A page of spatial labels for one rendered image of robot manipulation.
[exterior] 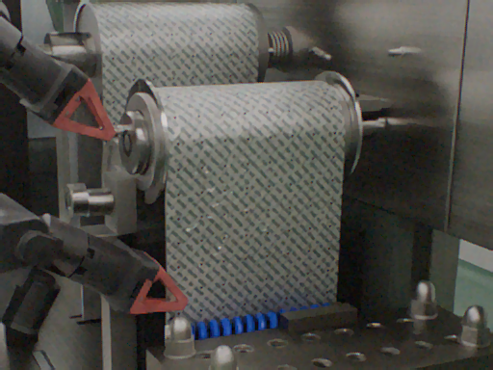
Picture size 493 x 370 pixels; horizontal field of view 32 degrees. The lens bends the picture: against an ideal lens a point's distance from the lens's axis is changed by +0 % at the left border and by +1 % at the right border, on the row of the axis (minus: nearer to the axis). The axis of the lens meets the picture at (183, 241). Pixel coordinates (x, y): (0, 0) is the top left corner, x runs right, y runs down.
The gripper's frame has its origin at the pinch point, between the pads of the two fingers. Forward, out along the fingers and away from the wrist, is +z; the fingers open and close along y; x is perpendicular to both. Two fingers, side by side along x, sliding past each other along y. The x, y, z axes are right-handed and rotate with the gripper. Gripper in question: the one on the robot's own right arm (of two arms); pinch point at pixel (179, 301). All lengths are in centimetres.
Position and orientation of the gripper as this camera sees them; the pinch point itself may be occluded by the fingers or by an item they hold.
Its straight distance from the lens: 103.9
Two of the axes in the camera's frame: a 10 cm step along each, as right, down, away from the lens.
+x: 4.7, -8.8, -0.6
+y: 3.8, 2.6, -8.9
